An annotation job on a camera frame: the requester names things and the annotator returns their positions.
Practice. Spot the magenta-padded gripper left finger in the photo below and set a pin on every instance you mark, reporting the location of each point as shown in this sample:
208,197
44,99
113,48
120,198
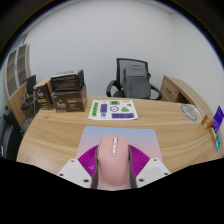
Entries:
75,173

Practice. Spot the wooden shelf unit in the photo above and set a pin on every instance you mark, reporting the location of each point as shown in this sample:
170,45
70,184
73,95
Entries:
15,71

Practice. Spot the wooden side desk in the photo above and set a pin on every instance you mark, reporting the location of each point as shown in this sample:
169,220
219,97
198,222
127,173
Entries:
175,88

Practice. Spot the white round disc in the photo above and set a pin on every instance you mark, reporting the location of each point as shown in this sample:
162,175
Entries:
191,112

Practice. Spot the tall brown cardboard box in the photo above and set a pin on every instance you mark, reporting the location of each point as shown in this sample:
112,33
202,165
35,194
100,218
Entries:
41,96

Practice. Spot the pink and blue mouse pad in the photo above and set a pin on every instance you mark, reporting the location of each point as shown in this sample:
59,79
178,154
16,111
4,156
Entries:
140,136

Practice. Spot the small orange wooden stand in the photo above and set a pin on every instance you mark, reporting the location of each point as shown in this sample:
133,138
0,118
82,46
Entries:
207,122

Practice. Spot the white sheet with coloured stickers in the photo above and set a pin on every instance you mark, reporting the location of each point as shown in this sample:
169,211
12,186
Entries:
113,110

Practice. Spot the small teal card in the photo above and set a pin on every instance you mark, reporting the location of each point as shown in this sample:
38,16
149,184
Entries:
217,141

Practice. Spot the black mesh office chair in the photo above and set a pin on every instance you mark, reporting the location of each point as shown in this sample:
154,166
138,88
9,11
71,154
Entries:
121,71

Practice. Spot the wide brown cardboard box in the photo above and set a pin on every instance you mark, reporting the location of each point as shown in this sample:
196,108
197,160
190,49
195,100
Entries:
68,101

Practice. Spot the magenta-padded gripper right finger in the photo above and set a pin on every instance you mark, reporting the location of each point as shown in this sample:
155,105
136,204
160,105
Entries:
153,171

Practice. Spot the grey backpack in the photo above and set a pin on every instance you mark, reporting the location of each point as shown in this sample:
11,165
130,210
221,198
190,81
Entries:
136,81

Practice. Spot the black cardboard box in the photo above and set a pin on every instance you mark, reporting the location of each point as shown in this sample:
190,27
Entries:
66,80

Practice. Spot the purple card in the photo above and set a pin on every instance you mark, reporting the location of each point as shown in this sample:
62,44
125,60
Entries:
218,119

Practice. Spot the pink computer mouse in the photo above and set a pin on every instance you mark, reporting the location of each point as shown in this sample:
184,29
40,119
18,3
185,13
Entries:
113,166

